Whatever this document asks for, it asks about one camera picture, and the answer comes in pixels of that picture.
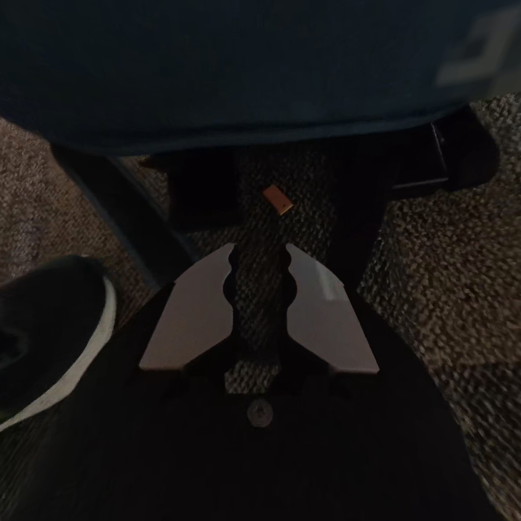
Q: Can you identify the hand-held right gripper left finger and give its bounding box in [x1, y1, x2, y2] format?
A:
[139, 242, 238, 372]

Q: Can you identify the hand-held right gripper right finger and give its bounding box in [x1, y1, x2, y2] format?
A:
[283, 242, 381, 376]

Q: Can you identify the small orange lego brick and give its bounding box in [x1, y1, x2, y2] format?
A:
[262, 183, 294, 216]

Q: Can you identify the black chair base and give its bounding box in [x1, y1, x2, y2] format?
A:
[49, 104, 502, 287]

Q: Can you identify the person's dark shoe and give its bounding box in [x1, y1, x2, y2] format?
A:
[0, 254, 119, 434]

